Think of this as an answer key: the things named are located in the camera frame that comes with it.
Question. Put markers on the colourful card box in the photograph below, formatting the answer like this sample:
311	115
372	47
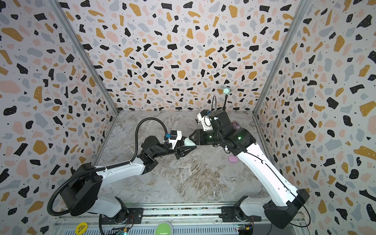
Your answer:
236	125

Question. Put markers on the mint green charging case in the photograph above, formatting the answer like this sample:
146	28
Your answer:
188	142

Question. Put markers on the black microphone stand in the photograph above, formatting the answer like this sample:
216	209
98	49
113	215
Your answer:
226	92

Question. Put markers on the green round button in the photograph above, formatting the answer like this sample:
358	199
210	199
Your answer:
164	228

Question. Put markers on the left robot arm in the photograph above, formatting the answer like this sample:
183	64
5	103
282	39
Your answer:
82	194

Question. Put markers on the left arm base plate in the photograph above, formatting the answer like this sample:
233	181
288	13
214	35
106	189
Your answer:
131	216

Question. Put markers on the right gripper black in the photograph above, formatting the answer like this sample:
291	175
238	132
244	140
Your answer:
198	138

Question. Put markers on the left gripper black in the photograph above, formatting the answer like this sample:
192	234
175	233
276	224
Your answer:
180	152

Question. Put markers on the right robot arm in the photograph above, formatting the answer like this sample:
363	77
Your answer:
284	200

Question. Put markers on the aluminium front rail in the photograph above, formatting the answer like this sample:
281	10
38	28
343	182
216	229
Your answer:
197	212

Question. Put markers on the pink charging case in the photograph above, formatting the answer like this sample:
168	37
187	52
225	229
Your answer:
233	159

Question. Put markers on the yellow round sticker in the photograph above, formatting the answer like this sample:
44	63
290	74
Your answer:
81	228

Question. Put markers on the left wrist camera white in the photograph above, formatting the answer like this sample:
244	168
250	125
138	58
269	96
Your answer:
174	137

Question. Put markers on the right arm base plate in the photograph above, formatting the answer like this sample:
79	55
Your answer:
233	214

